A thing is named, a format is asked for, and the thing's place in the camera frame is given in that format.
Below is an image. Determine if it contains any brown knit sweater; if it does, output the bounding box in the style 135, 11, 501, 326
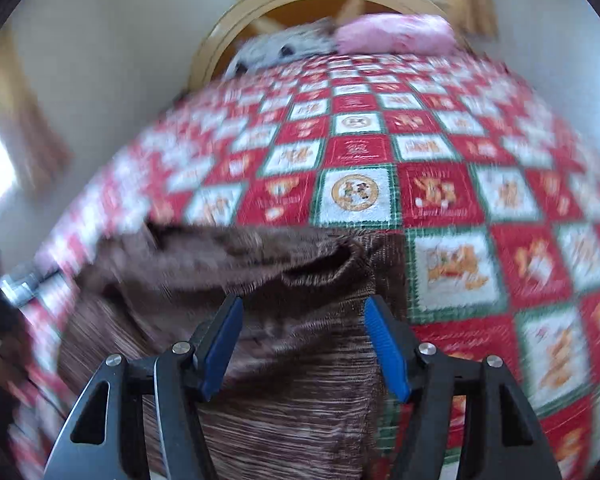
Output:
57, 224, 406, 479

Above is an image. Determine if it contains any yellow left curtain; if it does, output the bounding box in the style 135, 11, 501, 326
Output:
0, 25, 72, 196

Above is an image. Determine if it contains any red patchwork bedspread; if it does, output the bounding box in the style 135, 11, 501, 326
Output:
12, 54, 600, 479

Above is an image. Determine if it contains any cream wooden headboard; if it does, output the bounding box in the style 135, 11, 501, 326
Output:
187, 0, 445, 91

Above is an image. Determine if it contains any grey patterned pillow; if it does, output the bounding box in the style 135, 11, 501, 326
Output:
223, 18, 337, 80

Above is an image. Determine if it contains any pink pillow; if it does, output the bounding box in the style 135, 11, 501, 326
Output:
334, 13, 458, 55

